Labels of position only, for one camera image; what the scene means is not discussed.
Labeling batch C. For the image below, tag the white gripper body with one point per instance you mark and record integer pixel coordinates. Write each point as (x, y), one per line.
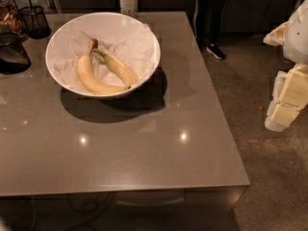
(297, 36)

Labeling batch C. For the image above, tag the white bowl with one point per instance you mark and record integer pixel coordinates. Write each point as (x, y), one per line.
(106, 23)

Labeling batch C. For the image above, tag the black sneaker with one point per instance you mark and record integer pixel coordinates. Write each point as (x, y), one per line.
(215, 51)

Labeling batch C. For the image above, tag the black wire basket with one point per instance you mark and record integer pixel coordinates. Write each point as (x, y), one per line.
(13, 57)

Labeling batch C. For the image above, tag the yellow banana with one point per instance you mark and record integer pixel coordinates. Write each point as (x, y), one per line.
(117, 67)
(86, 74)

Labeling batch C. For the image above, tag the white paper liner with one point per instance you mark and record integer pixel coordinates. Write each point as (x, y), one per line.
(104, 63)

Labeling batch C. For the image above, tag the clear snack bag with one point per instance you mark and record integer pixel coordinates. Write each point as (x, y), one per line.
(10, 20)

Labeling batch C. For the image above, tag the person leg dark trousers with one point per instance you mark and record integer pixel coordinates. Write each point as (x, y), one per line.
(209, 11)

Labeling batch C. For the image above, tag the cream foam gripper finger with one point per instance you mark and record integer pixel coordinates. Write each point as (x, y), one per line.
(277, 36)
(289, 98)

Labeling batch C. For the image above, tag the black mesh pen cup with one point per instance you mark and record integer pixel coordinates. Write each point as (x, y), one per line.
(35, 21)

